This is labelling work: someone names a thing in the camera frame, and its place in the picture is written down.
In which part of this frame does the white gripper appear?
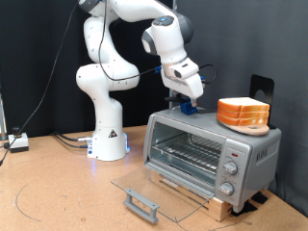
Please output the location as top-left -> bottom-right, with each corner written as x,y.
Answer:
161,63 -> 205,108

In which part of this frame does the blue small object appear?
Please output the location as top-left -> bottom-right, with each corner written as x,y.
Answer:
164,95 -> 216,116

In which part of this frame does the glass oven door with handle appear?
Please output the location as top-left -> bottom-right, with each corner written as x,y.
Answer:
111,162 -> 216,224

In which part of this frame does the silver oven knob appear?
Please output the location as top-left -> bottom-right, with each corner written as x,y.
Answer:
218,181 -> 235,196
223,161 -> 240,176

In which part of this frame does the silver toaster oven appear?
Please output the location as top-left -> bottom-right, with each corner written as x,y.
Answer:
142,105 -> 283,214

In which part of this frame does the vertical metal pole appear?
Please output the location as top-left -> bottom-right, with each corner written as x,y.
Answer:
168,0 -> 178,109

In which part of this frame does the black metal bookend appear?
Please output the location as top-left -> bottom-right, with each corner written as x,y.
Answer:
249,74 -> 277,130

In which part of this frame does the round wooden cutting board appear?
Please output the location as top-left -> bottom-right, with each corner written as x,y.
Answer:
216,118 -> 270,137

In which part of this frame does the slotted wooden block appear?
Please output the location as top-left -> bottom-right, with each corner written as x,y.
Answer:
149,169 -> 234,223

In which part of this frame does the black foam pad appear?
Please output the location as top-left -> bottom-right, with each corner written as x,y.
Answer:
230,200 -> 259,218
251,192 -> 269,205

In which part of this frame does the white box with black button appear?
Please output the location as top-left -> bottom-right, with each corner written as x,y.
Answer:
8,126 -> 30,153

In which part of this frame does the blue printed camera mount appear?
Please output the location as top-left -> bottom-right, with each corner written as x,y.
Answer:
154,65 -> 207,85

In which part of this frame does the wire oven rack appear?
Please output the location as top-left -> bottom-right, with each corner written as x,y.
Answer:
151,133 -> 223,176

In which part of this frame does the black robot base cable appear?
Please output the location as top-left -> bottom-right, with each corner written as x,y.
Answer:
56,136 -> 90,149
52,130 -> 94,142

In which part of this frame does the black hanging cable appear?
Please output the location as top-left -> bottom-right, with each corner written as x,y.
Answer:
0,0 -> 81,167

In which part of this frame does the metal frame post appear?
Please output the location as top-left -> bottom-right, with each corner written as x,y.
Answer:
0,92 -> 8,141

